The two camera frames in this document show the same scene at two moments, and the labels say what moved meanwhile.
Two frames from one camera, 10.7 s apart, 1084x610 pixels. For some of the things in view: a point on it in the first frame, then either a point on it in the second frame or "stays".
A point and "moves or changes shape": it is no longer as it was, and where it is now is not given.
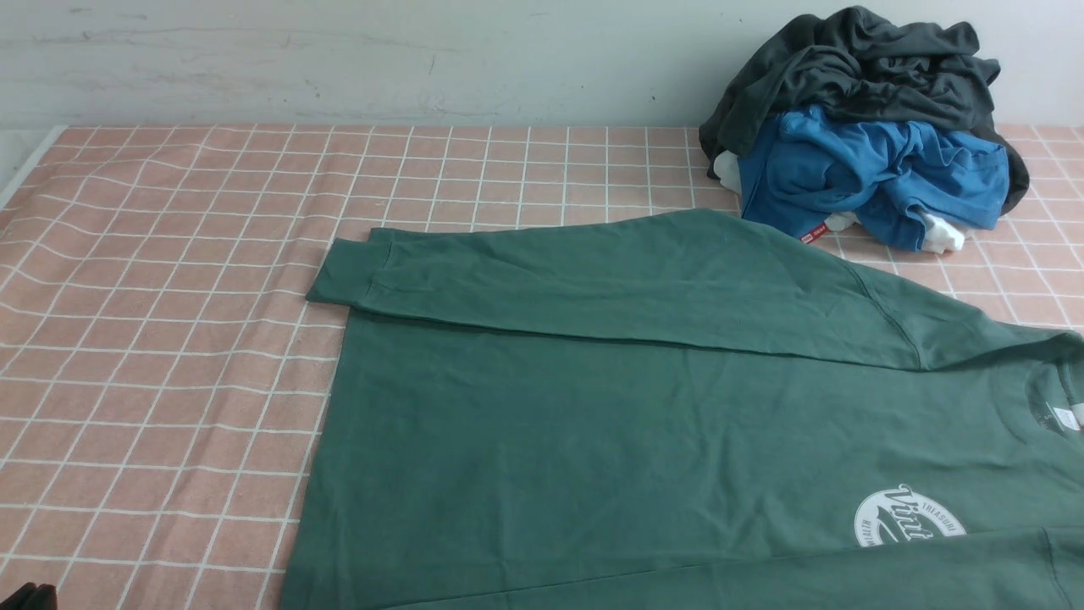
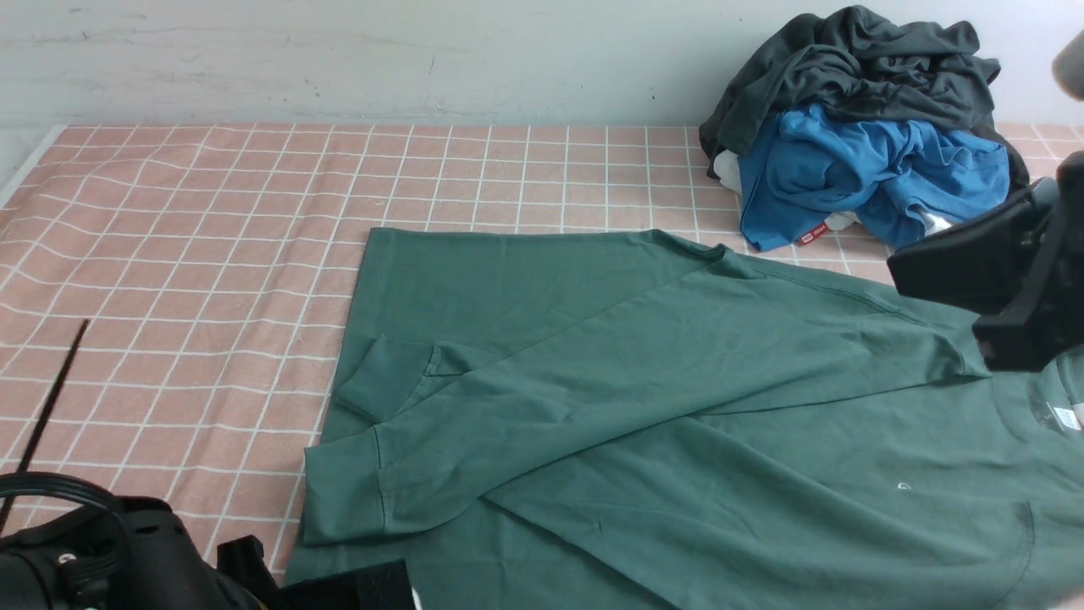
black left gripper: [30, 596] -> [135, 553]
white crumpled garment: [939, 235] stays
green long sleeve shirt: [673, 410] moves or changes shape
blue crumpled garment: [807, 167] stays
